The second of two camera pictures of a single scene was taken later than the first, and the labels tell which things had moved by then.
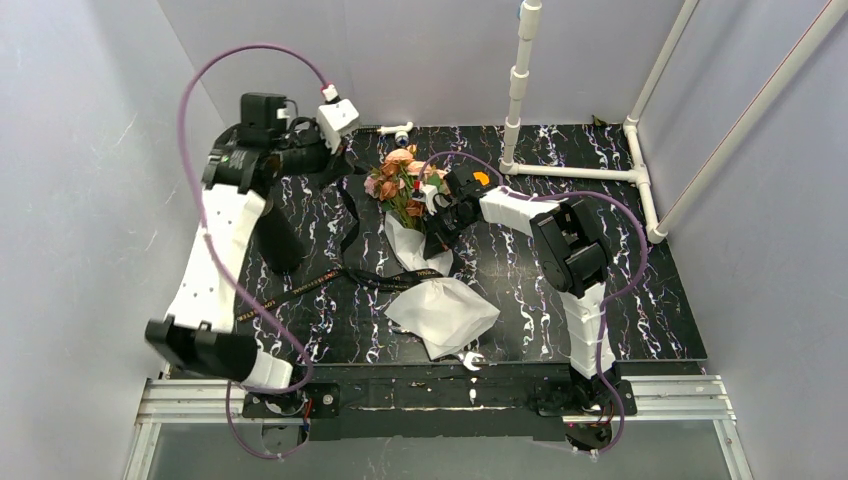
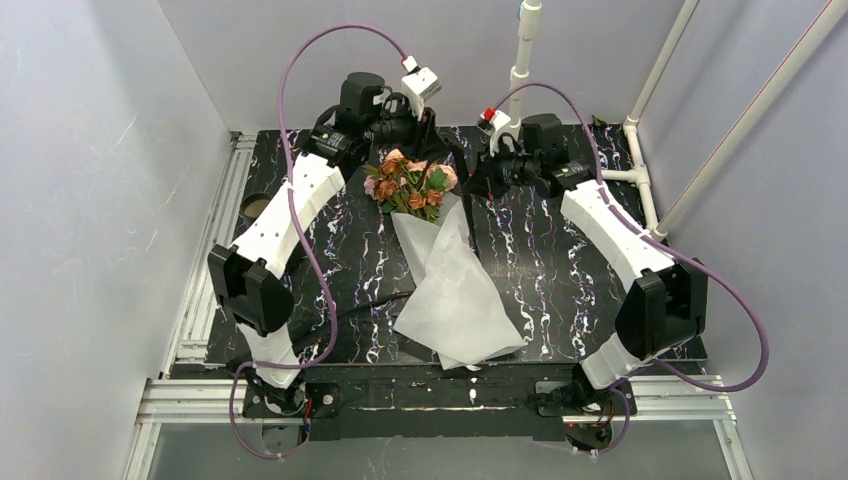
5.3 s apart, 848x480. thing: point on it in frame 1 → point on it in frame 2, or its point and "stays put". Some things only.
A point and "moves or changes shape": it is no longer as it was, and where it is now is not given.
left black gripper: x=337 y=163 → x=427 y=137
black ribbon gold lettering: x=332 y=277 → x=333 y=314
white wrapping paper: x=443 y=314 moves or changes shape
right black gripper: x=448 y=211 → x=486 y=172
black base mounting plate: x=364 y=403 stays put
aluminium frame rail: x=673 y=397 stays put
